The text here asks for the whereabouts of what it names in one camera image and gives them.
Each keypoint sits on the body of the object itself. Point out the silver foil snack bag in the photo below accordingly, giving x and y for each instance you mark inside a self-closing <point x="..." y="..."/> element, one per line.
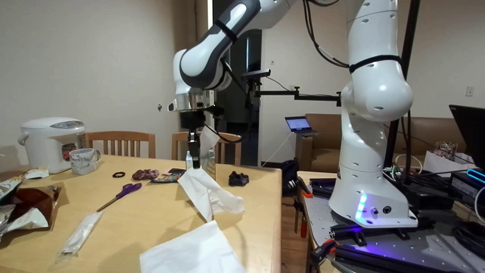
<point x="8" y="187"/>

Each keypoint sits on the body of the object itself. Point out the small white wrapper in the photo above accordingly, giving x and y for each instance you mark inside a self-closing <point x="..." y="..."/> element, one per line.
<point x="35" y="175"/>

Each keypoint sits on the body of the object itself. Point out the black plastic tray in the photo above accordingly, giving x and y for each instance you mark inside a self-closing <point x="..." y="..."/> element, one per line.
<point x="323" y="189"/>

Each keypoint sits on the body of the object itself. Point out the grey metal base plate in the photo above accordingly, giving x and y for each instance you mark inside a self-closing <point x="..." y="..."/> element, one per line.
<point x="403" y="251"/>

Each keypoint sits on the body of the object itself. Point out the orange black clamp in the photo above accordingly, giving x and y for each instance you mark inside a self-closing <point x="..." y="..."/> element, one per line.
<point x="323" y="251"/>
<point x="303" y="202"/>

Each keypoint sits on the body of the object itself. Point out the wooden chair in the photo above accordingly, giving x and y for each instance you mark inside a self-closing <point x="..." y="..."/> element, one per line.
<point x="121" y="136"/>
<point x="229" y="137"/>

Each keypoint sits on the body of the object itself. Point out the small blue screen tablet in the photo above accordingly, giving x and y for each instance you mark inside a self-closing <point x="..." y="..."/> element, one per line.
<point x="297" y="124"/>

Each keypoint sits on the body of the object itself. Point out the white folded napkin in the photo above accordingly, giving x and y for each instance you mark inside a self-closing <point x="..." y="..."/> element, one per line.
<point x="191" y="252"/>

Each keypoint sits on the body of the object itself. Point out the brown sofa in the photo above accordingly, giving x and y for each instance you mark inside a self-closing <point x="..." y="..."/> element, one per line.
<point x="323" y="146"/>

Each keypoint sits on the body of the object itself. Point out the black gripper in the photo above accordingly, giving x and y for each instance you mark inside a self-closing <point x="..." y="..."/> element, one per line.
<point x="192" y="122"/>

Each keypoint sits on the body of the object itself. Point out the white tissue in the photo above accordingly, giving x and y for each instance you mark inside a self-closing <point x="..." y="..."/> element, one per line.
<point x="212" y="198"/>

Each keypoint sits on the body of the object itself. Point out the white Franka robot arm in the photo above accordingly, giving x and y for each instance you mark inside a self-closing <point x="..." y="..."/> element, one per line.
<point x="364" y="177"/>

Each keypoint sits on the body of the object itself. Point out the black monitor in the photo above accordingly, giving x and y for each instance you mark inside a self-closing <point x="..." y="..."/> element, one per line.
<point x="471" y="131"/>

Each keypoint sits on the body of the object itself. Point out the dark teal wrapper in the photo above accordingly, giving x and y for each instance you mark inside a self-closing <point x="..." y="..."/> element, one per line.
<point x="164" y="178"/>

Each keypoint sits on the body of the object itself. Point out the clear plastic utensil packet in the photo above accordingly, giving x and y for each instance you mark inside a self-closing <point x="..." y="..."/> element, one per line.
<point x="80" y="234"/>

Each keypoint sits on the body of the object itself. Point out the small black wall hook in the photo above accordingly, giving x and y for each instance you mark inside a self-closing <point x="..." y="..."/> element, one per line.
<point x="159" y="107"/>

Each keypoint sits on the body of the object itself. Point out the maroon scrunchie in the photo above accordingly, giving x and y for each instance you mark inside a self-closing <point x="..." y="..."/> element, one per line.
<point x="144" y="175"/>

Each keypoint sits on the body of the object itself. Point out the white electric water boiler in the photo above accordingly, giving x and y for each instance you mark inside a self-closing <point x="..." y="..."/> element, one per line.
<point x="47" y="146"/>

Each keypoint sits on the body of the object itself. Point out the crumpled silver white bag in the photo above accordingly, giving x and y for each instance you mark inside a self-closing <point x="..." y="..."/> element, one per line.
<point x="27" y="221"/>

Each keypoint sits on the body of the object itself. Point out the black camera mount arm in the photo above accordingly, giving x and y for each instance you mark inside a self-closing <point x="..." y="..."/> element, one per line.
<point x="312" y="96"/>

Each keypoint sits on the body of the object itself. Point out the white wall outlet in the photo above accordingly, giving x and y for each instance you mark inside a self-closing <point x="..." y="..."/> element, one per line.
<point x="468" y="92"/>

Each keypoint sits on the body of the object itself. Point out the black scrunchie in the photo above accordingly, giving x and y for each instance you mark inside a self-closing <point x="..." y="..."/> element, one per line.
<point x="238" y="180"/>

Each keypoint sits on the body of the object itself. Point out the white papers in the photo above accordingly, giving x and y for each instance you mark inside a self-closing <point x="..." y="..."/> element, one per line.
<point x="439" y="164"/>

